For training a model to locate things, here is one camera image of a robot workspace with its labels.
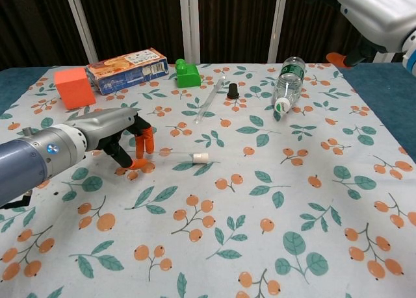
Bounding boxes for white rubber stopper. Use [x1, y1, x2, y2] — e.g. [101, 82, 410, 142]
[191, 151, 209, 165]

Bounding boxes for clear plastic water bottle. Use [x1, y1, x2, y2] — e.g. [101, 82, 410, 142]
[271, 56, 306, 114]

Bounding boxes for dark pleated curtain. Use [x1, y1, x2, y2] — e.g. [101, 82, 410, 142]
[0, 0, 416, 71]

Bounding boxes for blue orange biscuit box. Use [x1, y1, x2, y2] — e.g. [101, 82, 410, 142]
[84, 47, 169, 95]

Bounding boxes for clear glass dropper pipette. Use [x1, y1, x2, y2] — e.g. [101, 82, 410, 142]
[194, 76, 226, 125]

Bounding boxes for green toy building block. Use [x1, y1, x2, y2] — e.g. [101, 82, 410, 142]
[175, 58, 202, 89]

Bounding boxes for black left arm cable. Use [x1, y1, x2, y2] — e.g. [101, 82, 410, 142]
[0, 190, 33, 211]

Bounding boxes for white partition frame post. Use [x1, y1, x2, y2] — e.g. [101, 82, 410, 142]
[63, 0, 99, 65]
[373, 49, 406, 63]
[268, 0, 289, 64]
[179, 0, 201, 65]

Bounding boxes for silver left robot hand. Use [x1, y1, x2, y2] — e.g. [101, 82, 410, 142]
[64, 106, 156, 171]

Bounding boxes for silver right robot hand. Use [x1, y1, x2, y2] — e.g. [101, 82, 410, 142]
[311, 0, 416, 68]

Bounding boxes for orange fruit print tablecloth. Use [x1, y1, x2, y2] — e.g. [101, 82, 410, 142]
[0, 62, 416, 298]

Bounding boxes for clear glass test tube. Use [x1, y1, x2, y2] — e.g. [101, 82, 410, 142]
[125, 148, 198, 164]

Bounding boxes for orange foam cube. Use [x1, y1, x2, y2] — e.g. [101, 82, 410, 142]
[53, 67, 97, 110]

